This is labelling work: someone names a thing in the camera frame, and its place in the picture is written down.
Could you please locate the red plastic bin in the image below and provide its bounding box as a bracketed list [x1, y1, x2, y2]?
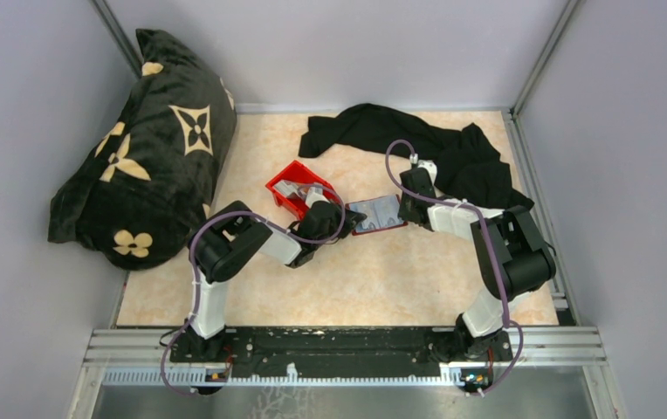
[265, 160, 340, 221]

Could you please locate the red leather card holder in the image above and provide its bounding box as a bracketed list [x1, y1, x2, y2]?
[347, 195, 408, 236]

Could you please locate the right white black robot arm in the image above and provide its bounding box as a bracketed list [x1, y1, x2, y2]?
[398, 167, 557, 360]

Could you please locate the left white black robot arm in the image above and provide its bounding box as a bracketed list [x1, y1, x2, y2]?
[188, 199, 366, 361]

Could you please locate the stack of grey cards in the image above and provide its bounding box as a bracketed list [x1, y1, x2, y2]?
[274, 180, 310, 200]

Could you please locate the black cloth garment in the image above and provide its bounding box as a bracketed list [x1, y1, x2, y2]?
[299, 104, 534, 210]

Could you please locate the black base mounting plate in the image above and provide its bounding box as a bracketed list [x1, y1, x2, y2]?
[168, 326, 513, 379]

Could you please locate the black floral patterned pillow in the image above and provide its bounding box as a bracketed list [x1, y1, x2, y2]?
[47, 29, 237, 271]

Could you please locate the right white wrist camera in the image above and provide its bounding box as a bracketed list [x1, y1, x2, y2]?
[416, 160, 437, 180]

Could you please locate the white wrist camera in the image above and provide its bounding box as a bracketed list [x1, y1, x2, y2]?
[305, 184, 328, 209]
[416, 160, 437, 180]

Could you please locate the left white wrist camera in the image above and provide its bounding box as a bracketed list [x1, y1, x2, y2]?
[305, 184, 328, 209]

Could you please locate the aluminium frame rail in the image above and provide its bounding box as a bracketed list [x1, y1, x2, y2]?
[84, 326, 606, 388]

